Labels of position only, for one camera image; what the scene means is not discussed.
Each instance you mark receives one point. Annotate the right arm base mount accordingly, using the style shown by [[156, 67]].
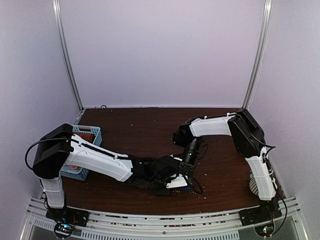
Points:
[[262, 219]]

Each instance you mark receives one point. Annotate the blue towel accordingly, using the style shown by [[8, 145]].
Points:
[[190, 184]]

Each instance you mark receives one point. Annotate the front aluminium rail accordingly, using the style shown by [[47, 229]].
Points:
[[221, 225]]

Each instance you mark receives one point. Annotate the left aluminium frame post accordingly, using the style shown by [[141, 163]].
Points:
[[66, 57]]

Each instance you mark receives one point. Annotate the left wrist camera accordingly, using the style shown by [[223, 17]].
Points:
[[178, 182]]

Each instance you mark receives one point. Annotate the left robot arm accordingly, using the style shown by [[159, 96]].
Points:
[[62, 147]]

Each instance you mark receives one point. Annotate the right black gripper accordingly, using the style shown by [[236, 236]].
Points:
[[187, 168]]

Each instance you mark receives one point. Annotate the grey striped mug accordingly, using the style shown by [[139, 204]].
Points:
[[253, 186]]

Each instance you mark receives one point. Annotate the dark red rolled towel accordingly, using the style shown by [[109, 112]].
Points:
[[87, 137]]

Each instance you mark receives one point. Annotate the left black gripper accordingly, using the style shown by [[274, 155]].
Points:
[[161, 192]]

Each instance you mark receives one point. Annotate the orange bunny pattern towel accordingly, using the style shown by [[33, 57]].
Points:
[[73, 168]]

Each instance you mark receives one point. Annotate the light blue plastic basket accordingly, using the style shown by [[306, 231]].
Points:
[[80, 159]]

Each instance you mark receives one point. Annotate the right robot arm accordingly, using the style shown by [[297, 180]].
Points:
[[249, 141]]

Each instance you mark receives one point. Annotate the aluminium frame post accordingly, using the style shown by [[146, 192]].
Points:
[[261, 47], [66, 57]]

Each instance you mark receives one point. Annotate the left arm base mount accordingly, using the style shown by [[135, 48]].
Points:
[[66, 220]]

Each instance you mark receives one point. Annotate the right aluminium frame post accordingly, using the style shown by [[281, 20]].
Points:
[[261, 47]]

